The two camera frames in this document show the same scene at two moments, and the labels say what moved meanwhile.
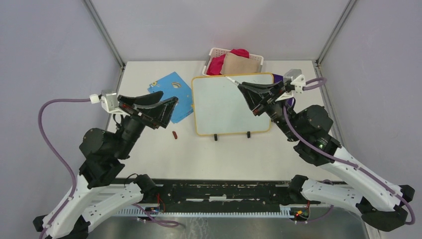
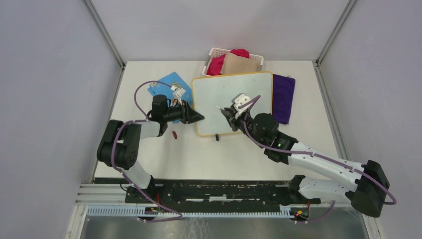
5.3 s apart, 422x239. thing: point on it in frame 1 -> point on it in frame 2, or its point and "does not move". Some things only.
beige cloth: x=233 y=63 does not move
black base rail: x=213 y=192 does not move
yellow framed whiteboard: x=220 y=107 does not move
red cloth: x=216 y=65 does not move
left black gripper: x=161 y=112 -> x=189 y=116
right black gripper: x=253 y=95 -> x=231 y=119
